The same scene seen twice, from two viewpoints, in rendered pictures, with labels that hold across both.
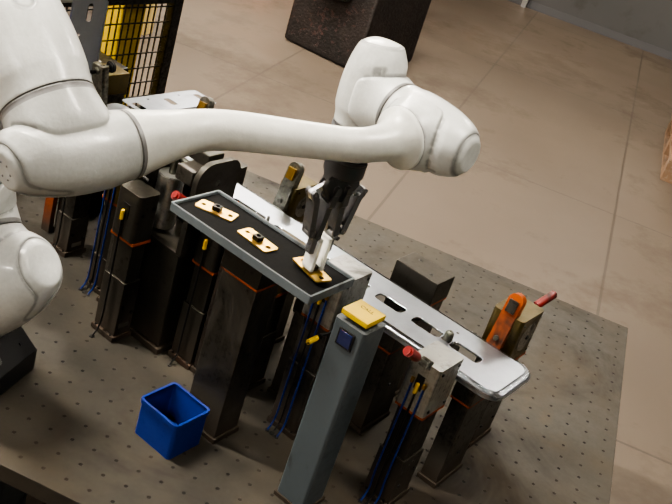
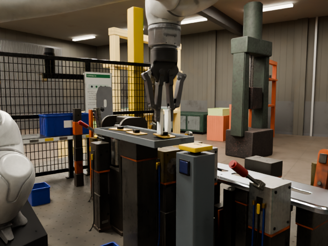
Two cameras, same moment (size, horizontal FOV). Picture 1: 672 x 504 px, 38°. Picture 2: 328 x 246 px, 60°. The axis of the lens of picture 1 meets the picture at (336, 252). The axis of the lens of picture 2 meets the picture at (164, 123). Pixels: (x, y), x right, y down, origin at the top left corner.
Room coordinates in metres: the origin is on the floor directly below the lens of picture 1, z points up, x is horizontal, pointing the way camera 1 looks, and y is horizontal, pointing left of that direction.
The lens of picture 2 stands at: (0.86, -0.28, 1.28)
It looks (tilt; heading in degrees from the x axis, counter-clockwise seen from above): 5 degrees down; 23
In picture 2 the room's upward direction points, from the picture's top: straight up
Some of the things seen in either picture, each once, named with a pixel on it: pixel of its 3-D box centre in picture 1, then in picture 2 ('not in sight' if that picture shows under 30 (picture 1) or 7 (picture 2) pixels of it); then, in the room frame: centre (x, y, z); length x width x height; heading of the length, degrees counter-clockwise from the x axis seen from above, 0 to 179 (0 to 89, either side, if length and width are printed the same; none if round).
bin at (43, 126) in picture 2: not in sight; (66, 123); (2.34, 1.05, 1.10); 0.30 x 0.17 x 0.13; 151
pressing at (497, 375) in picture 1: (275, 227); (177, 158); (2.06, 0.16, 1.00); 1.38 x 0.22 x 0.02; 60
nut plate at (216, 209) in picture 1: (217, 208); (120, 128); (1.72, 0.25, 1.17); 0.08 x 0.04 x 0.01; 77
